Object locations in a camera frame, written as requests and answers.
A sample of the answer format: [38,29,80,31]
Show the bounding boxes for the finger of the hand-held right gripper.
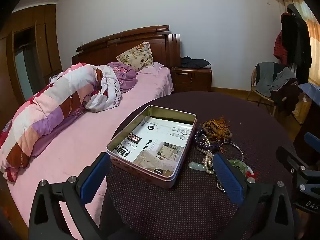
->
[304,131,320,153]
[276,146,320,180]

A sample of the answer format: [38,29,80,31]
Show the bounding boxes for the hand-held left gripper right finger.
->
[212,152,295,240]

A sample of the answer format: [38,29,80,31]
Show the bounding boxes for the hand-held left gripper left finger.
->
[29,152,140,240]

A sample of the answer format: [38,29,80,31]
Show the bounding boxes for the green jade bead bracelet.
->
[229,159,248,173]

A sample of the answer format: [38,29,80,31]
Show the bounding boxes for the white pearl necklace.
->
[197,135,218,175]

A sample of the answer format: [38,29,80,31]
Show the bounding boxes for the pink metal tin box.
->
[106,105,197,189]

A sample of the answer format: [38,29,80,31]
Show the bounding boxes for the thin silver bangle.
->
[220,142,244,162]

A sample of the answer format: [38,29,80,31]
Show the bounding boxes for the small pale jade pendant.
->
[189,162,207,172]

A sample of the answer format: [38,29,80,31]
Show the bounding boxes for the dotted maroon tablecloth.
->
[100,91,304,240]

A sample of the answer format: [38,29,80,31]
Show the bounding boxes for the dark maroon garment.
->
[270,79,300,117]

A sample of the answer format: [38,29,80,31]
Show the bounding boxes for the blue tiled desk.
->
[297,83,320,98]

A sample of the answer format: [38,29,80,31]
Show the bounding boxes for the wooden chair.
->
[247,62,278,117]

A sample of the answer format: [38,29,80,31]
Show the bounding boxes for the printed paper sheet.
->
[111,115,193,177]

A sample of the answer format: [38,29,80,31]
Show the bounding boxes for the pink patchwork quilt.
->
[0,64,100,182]

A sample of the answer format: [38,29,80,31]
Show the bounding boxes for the white floral cloth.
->
[84,65,122,113]

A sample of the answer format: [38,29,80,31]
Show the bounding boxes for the hanging black coat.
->
[281,4,312,84]

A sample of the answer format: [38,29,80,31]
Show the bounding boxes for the hanging red garment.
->
[273,31,284,60]

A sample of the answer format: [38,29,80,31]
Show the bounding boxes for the purple floral blanket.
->
[106,62,137,94]

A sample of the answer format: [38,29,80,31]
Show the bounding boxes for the wooden nightstand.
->
[170,66,213,94]

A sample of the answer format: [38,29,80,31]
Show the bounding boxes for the patterned curtain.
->
[276,0,320,85]

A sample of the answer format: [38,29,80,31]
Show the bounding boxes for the dark folded clothes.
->
[180,56,212,68]

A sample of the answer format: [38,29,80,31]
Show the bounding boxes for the floral pillow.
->
[116,42,154,71]

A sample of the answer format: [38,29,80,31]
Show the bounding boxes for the wooden wardrobe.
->
[0,4,63,120]

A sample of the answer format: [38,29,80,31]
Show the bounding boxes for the purple bead necklace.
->
[194,129,220,153]

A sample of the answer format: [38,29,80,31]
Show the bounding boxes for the wooden bead necklace orange tassels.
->
[202,117,233,142]

